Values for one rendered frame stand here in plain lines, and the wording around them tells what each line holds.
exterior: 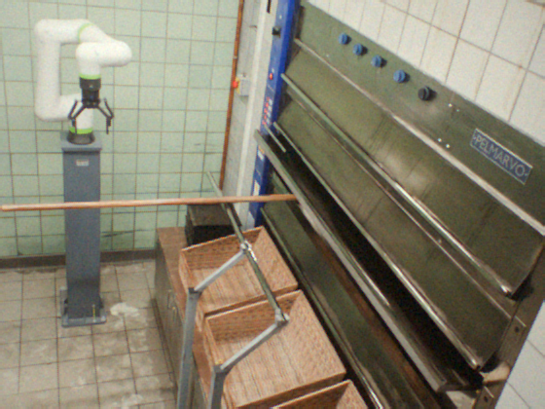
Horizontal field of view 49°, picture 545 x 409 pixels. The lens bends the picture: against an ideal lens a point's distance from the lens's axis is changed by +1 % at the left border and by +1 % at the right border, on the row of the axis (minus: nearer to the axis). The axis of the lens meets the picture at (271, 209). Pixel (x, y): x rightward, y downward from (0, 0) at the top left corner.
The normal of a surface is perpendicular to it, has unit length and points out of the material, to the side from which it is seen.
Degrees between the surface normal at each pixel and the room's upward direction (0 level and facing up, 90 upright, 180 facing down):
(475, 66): 90
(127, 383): 0
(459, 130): 92
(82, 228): 90
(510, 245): 70
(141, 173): 90
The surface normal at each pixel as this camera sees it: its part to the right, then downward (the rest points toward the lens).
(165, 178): 0.31, 0.51
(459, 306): -0.83, -0.26
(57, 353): 0.14, -0.86
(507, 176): -0.94, 0.04
